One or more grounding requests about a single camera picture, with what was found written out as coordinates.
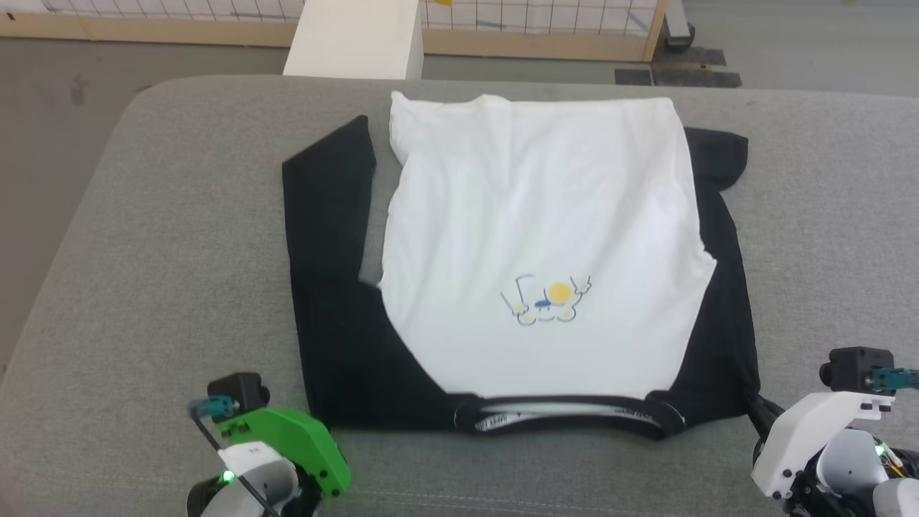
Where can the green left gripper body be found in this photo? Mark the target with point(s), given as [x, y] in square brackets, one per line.
[294, 438]

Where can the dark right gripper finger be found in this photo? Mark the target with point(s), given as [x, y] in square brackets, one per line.
[768, 413]
[759, 427]

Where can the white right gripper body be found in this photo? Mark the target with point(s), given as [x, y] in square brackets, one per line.
[811, 431]

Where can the black and white T-shirt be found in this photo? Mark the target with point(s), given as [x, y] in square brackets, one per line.
[546, 215]

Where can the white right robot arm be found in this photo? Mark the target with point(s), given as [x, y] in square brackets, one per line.
[854, 467]

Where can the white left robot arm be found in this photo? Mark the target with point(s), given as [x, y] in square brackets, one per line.
[258, 474]

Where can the grey partition foot with caster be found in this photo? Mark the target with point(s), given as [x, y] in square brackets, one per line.
[678, 25]

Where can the white box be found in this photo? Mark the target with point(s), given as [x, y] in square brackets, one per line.
[352, 36]

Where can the lemon print partition screen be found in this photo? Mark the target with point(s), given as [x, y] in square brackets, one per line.
[538, 36]

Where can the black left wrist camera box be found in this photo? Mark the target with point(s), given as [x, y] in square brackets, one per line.
[240, 391]

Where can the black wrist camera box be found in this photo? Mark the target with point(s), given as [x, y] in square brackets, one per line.
[854, 368]
[240, 391]

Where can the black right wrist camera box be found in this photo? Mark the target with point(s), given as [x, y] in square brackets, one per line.
[854, 368]

